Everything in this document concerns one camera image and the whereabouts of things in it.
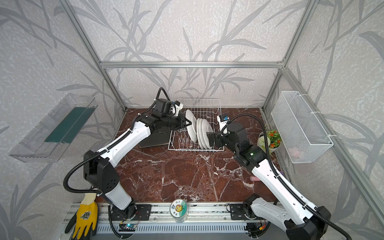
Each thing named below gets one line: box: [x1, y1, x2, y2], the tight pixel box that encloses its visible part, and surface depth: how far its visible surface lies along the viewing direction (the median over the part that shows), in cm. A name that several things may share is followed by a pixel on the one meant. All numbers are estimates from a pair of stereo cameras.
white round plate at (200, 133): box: [198, 118, 208, 150], surface depth 87 cm
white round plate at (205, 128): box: [202, 118, 212, 149], surface depth 88 cm
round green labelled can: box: [169, 199, 188, 223], surface depth 69 cm
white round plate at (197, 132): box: [196, 118, 204, 149], surface depth 86 cm
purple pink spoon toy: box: [250, 176, 261, 182], surface depth 84 cm
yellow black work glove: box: [65, 193, 98, 240], surface depth 71 cm
